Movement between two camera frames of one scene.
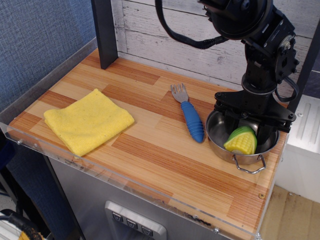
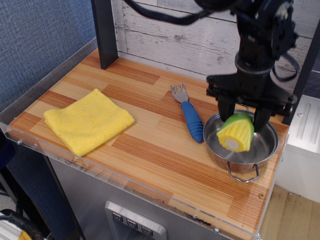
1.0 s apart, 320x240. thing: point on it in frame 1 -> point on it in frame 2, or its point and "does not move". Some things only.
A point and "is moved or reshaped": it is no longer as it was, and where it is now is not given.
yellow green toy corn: x=244 y=140 is moved or reshaped
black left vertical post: x=105 y=31 does not move
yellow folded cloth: x=85 y=123 does not move
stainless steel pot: x=218 y=133 is moved or reshaped
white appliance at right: x=298 y=172 does not move
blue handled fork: x=192 y=120 does not move
